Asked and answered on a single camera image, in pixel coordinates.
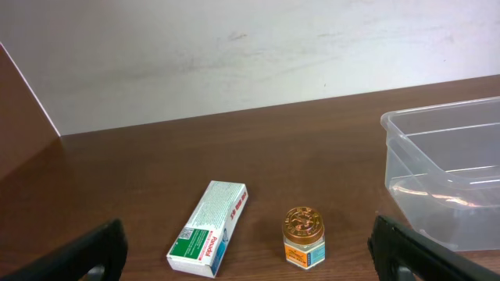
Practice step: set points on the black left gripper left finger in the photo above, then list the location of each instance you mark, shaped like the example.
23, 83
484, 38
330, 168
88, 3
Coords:
104, 246

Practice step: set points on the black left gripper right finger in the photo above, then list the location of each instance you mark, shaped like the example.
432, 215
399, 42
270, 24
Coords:
399, 253

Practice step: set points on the clear plastic container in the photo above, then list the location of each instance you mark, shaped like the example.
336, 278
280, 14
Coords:
442, 170

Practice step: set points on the small gold-lidded balm jar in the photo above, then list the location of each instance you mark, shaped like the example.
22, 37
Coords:
304, 237

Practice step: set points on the white green medicine box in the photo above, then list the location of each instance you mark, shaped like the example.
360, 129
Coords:
201, 244

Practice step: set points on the brown side panel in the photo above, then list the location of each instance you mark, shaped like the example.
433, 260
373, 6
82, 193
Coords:
25, 127

